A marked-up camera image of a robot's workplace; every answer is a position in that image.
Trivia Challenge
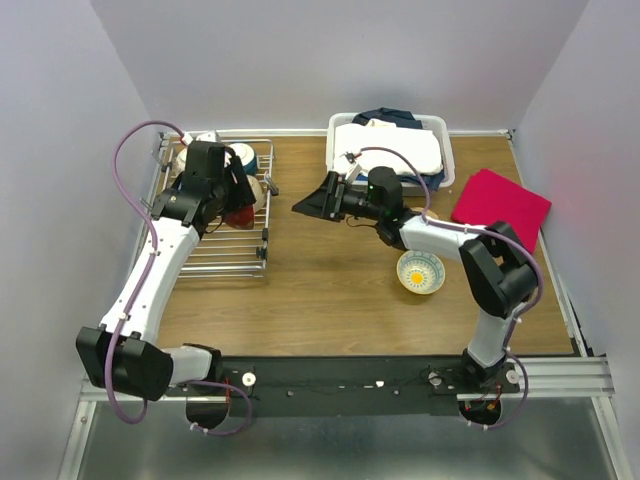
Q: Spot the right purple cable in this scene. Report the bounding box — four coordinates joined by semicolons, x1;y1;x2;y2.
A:
357;146;546;431

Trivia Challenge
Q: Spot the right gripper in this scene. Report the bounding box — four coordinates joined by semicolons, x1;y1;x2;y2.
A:
291;171;382;224

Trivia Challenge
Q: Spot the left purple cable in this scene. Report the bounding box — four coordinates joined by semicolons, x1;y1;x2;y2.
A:
104;119;254;437

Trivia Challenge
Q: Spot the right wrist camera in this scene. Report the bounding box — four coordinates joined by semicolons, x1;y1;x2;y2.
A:
340;151;362;185

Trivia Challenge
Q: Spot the plain beige bowl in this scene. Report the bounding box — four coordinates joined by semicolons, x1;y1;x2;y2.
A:
247;175;266;213

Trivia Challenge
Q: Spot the teal white bowl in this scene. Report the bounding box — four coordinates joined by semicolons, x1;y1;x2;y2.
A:
229;142;258;175

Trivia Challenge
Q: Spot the red glossy bowl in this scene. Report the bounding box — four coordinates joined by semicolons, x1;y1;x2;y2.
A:
223;205;255;230

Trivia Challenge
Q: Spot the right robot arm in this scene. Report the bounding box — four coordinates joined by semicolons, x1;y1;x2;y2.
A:
292;167;541;392

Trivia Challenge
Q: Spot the dark blue cloth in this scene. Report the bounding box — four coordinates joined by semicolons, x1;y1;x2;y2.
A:
333;106;446;191

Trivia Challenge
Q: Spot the red folded cloth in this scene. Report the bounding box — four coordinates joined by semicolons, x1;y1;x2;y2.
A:
451;169;552;253

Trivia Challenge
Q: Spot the white plastic laundry basket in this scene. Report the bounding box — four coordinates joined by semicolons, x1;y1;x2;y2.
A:
326;112;457;197

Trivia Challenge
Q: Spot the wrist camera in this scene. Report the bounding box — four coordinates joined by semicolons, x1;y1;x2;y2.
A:
340;151;362;185
180;130;220;146

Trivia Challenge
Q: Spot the beige flower pattern bowl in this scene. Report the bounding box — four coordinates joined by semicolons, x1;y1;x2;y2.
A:
422;210;439;220

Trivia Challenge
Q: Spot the metal wire dish rack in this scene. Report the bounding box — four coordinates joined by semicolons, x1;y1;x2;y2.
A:
150;139;278;280

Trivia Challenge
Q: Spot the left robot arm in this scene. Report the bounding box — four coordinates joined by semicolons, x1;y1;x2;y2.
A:
76;141;256;401

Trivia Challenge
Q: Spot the white floral bowl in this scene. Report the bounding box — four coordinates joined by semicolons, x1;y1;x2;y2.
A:
173;148;188;175

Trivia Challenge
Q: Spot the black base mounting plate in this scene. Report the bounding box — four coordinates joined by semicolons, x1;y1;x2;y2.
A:
185;355;521;435

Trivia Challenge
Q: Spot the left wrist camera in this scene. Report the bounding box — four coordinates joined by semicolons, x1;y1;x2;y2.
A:
180;130;220;146

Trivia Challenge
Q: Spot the white folded cloth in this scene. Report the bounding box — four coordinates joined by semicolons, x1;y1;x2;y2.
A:
328;123;444;175

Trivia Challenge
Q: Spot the purple cable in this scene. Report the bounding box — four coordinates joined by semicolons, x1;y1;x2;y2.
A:
357;146;546;431
104;119;254;437

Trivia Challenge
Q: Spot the yellow dotted white bowl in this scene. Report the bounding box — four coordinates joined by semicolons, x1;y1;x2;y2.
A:
396;250;446;295

